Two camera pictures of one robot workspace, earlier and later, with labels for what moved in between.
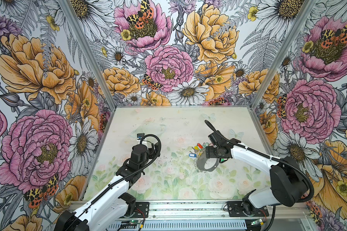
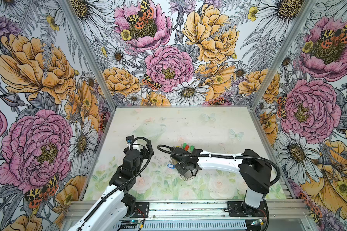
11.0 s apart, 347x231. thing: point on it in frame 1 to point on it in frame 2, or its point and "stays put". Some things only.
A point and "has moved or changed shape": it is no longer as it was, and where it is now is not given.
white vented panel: [200, 226] stays put
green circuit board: [134, 222] stays put
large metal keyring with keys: [201, 158] has moved or changed shape
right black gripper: [209, 152] to [180, 171]
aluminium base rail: [212, 211] stays put
